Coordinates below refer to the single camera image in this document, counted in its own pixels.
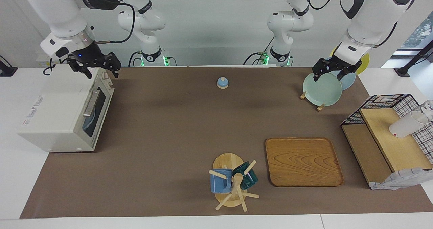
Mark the pale blue plate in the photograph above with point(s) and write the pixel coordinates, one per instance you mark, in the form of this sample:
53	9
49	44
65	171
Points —
90	124

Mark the blue ceramic mug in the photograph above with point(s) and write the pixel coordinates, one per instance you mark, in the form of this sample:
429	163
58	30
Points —
220	183

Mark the light blue racked plate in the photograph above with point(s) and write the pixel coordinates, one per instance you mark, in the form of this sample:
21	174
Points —
350	82

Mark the black clamp stand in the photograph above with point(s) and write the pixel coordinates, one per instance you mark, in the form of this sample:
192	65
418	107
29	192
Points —
414	60

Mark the wooden serving tray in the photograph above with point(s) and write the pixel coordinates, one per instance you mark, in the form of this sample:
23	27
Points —
304	161

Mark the yellow plate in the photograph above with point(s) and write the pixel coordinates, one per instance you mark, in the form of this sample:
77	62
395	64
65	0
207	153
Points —
364	61

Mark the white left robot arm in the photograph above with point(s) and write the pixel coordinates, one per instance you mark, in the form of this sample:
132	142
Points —
368	16

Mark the white plastic cup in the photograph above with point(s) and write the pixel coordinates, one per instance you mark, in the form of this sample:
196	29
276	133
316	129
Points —
406	126

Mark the brown table mat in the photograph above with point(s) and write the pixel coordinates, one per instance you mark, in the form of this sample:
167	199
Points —
169	137

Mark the small blue lidded jar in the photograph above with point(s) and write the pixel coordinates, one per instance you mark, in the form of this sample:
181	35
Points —
222	83

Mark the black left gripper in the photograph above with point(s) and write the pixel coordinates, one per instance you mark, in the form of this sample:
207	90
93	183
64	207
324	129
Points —
338	65

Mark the black table mount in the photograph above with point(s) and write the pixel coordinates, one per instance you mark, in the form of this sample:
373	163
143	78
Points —
6	70

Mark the wooden crate with mesh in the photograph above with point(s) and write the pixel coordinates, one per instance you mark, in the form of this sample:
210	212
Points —
402	180

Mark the clear glass cup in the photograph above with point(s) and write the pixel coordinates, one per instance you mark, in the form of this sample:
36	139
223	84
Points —
429	109

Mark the dark green ceramic mug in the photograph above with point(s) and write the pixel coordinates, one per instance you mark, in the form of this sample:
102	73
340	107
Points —
251	180

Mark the mint green plate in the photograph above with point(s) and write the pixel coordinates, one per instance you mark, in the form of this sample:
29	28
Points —
321	90

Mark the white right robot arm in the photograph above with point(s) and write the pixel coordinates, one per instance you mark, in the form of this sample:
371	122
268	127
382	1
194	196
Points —
57	12

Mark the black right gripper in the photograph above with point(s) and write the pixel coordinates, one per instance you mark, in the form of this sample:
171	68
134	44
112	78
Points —
89	58

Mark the cream toaster oven housing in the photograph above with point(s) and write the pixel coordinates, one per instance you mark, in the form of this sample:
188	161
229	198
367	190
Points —
54	110

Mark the wooden plate rack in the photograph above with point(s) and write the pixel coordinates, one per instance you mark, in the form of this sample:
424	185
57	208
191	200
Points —
303	95

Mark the wooden mug tree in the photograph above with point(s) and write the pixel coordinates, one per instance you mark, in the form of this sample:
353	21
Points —
227	163

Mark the wooden step shelf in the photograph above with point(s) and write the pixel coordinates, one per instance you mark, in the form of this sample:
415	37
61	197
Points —
395	151

